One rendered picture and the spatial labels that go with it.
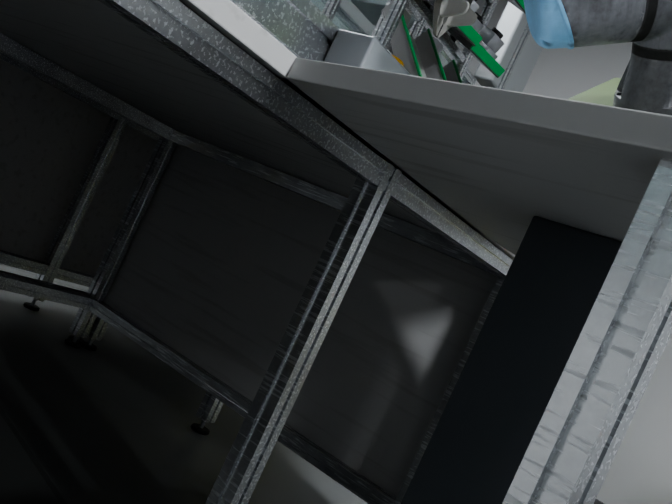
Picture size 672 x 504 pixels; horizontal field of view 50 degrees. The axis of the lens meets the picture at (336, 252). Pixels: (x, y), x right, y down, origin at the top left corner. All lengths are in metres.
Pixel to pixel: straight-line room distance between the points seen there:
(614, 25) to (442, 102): 0.36
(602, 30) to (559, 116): 0.39
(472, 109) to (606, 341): 0.25
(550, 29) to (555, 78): 3.97
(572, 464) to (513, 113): 0.30
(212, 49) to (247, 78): 0.07
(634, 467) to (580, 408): 3.44
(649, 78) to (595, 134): 0.46
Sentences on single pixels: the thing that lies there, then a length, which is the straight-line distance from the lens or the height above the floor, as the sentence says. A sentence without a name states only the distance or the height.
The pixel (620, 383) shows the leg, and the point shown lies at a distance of 0.58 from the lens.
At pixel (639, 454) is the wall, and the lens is 4.03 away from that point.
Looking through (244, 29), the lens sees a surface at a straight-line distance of 0.86.
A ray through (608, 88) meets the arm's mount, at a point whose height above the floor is 1.08.
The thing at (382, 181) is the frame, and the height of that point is 0.80.
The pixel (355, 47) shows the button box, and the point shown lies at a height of 0.94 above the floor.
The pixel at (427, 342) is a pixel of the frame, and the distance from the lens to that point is 1.91.
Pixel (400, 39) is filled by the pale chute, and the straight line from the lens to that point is 1.58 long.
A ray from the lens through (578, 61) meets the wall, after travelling 4.96.
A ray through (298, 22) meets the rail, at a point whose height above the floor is 0.92.
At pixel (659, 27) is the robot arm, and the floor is 1.10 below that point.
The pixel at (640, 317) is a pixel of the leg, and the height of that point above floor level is 0.71.
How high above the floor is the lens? 0.65
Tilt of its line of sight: 1 degrees up
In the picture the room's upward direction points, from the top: 25 degrees clockwise
